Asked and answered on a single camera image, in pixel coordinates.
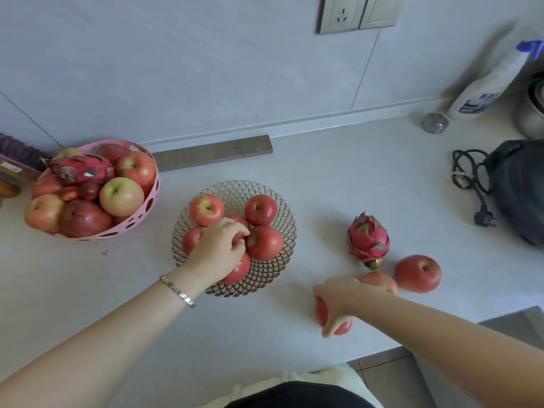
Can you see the person's left hand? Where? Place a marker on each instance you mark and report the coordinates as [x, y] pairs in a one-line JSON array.
[[214, 254]]

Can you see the person's right hand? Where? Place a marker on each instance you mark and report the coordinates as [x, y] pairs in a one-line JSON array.
[[344, 297]]

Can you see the whole red apple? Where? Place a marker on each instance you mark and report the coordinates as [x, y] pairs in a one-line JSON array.
[[345, 327], [243, 220], [264, 243], [260, 210], [242, 269], [417, 274]]

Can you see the peach red apple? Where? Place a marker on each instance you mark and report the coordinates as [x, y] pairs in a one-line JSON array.
[[382, 282]]

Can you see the pink dragon fruit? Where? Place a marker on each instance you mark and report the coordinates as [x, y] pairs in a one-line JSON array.
[[367, 240], [80, 167]]

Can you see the clear glass fruit bowl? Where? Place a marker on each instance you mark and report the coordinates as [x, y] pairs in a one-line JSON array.
[[229, 189]]

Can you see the pink perforated plastic bowl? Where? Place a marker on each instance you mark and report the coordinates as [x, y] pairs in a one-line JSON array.
[[140, 218]]

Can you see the yellow green apple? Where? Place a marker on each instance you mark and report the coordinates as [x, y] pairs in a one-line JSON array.
[[121, 196]]

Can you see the large dark red apple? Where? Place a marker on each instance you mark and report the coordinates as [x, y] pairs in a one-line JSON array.
[[83, 218]]

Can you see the small dark red plum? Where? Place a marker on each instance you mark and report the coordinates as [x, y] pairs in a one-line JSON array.
[[89, 190]]

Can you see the person's right forearm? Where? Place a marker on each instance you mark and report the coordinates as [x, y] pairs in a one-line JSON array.
[[446, 335]]

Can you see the person's left forearm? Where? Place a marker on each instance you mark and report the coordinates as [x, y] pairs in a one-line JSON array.
[[93, 348]]

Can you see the person's black clothing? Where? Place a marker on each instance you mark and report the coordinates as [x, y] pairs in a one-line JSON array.
[[297, 397]]

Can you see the grey metal bar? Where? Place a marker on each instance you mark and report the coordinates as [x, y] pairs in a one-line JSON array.
[[212, 152]]

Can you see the black rounded appliance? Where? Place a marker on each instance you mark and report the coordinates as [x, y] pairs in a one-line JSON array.
[[518, 191]]

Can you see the short wooden rolling pin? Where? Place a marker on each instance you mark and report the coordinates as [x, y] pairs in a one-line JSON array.
[[8, 189]]

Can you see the white container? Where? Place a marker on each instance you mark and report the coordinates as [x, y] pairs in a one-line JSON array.
[[480, 93]]

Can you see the metal pot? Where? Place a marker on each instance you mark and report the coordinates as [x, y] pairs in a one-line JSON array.
[[531, 110]]

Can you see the white wall socket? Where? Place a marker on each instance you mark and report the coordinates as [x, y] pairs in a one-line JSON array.
[[340, 14]]

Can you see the white wall switch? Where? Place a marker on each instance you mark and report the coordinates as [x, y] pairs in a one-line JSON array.
[[380, 10]]

